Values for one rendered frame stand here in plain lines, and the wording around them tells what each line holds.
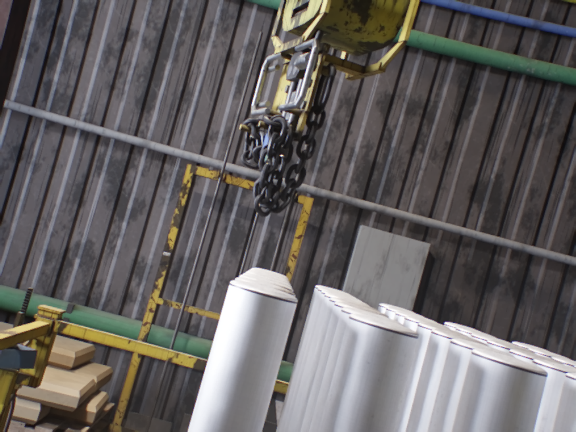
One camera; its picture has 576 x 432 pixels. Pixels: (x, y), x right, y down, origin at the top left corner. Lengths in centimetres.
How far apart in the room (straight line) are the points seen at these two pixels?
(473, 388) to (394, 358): 19
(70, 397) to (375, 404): 388
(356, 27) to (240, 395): 93
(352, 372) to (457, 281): 521
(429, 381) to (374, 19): 105
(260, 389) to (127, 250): 520
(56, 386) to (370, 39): 391
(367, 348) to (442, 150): 528
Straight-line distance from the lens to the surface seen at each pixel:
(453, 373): 263
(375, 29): 253
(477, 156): 754
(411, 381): 322
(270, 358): 230
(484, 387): 235
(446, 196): 748
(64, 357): 664
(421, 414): 295
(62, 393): 603
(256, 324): 227
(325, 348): 292
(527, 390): 236
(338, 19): 251
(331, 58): 262
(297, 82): 261
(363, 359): 229
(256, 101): 279
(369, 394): 230
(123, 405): 713
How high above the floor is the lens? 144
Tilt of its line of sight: 2 degrees up
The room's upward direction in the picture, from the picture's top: 16 degrees clockwise
